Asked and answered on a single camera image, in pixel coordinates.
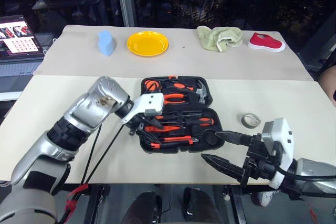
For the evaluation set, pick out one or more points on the orange test pen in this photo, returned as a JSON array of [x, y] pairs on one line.
[[168, 128]]

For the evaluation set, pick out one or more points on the open laptop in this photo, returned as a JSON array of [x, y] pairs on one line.
[[18, 43]]

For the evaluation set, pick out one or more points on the blue foam block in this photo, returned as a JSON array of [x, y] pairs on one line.
[[106, 43]]

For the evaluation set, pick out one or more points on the orange black utility knife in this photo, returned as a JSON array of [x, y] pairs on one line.
[[177, 140]]

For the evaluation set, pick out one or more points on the orange black tape measure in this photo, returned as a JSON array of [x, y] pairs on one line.
[[151, 85]]

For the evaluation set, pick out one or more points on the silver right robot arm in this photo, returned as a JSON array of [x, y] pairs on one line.
[[315, 169]]

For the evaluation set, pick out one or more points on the yellow plate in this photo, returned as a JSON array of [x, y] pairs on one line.
[[147, 43]]

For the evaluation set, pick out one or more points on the white side desk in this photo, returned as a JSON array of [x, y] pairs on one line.
[[8, 95]]

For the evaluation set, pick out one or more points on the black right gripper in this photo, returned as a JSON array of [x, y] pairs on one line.
[[258, 161]]

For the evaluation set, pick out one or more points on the grey tape roll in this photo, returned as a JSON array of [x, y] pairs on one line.
[[247, 123]]

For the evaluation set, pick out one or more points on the black metal table leg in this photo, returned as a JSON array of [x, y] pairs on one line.
[[236, 205], [95, 205]]

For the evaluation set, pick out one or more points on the beige paper table sheet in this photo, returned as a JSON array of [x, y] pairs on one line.
[[183, 62]]

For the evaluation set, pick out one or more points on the dark rounded shape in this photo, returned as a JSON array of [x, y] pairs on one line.
[[143, 209], [202, 207]]

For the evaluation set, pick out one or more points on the grey sneaker with red trim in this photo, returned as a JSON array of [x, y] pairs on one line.
[[263, 198]]

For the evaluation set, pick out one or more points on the cream table cover sheet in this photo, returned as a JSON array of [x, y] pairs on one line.
[[170, 169]]

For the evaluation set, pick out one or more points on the green towel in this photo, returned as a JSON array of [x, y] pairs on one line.
[[212, 39]]

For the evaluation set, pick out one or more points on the black tool case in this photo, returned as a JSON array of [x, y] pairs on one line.
[[204, 148]]

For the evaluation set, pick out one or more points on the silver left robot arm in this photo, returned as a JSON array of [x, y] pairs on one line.
[[86, 108]]

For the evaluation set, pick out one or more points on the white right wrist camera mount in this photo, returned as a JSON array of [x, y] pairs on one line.
[[284, 140]]

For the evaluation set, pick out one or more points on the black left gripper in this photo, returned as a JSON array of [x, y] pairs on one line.
[[139, 124]]

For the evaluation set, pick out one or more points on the red child's shoe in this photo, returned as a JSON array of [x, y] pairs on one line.
[[266, 41]]

